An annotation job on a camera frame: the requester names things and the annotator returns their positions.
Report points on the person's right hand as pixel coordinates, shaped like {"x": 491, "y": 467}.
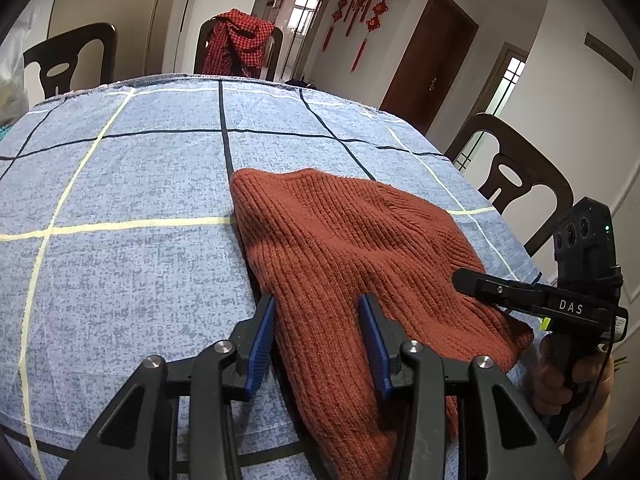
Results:
{"x": 550, "y": 390}

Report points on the wall picture frame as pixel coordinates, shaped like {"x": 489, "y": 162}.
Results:
{"x": 610, "y": 55}

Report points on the teal cloth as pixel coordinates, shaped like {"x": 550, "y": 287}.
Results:
{"x": 2, "y": 132}

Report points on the blue checked tablecloth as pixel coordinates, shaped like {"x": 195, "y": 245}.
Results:
{"x": 125, "y": 200}

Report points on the beige sliding door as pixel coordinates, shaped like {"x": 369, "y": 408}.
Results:
{"x": 125, "y": 15}

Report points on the dark wooden chair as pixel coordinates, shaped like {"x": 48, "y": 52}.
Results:
{"x": 515, "y": 175}
{"x": 70, "y": 57}
{"x": 272, "y": 52}

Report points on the glass panel door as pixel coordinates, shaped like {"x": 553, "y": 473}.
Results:
{"x": 502, "y": 90}

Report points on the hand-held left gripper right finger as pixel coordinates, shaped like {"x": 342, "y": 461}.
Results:
{"x": 374, "y": 345}

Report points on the brown wooden door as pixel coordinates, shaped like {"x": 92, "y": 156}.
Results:
{"x": 427, "y": 65}

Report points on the rust brown knitted sweater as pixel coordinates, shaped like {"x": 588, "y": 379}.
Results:
{"x": 360, "y": 260}

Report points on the white plastic bag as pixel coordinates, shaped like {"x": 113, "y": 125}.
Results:
{"x": 11, "y": 70}

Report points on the open doorway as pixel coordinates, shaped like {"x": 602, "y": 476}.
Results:
{"x": 300, "y": 20}

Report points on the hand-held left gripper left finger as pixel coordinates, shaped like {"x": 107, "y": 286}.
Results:
{"x": 261, "y": 345}

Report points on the person's right forearm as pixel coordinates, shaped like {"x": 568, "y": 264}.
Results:
{"x": 590, "y": 432}

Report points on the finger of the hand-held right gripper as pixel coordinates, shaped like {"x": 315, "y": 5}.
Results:
{"x": 495, "y": 290}

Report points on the red checked garment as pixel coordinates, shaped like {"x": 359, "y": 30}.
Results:
{"x": 232, "y": 42}

